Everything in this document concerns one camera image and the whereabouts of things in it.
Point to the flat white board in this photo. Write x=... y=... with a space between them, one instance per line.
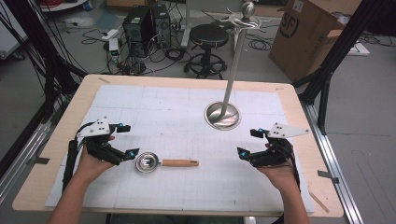
x=358 y=49

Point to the black round stool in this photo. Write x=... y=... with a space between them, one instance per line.
x=208 y=34

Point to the person's left hand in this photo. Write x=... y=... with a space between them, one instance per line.
x=90 y=169

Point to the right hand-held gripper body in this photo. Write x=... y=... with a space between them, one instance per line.
x=280 y=149

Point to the large cardboard box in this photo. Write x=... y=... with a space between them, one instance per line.
x=299 y=46

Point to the person's right hand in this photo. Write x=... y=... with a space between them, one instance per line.
x=280 y=177

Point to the white grid mat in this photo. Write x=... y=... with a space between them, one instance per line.
x=171 y=102

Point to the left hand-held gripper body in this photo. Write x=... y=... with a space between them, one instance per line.
x=95 y=128

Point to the aluminium frame rail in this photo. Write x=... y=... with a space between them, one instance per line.
x=330 y=155
x=21 y=155

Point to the white power strip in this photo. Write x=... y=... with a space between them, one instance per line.
x=109 y=34

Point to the tan tape piece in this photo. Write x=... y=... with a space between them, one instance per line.
x=104 y=80

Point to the white round table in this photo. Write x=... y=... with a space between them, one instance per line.
x=62 y=4

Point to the black metal frame strut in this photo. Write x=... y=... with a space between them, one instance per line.
x=46 y=53
x=342 y=43

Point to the slim black computer tower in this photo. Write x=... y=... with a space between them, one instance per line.
x=162 y=25

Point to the person's dark trousers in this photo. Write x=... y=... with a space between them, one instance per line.
x=174 y=219

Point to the white stand post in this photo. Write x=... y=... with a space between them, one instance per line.
x=186 y=21

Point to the black tape piece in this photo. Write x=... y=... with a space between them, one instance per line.
x=40 y=160
x=327 y=175

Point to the metal utensil stand with hooks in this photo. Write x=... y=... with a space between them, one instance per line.
x=232 y=71

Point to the small white device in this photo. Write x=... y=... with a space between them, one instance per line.
x=113 y=46

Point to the white cabinet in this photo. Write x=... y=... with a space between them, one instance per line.
x=11 y=34

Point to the large black computer tower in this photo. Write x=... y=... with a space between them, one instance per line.
x=137 y=28

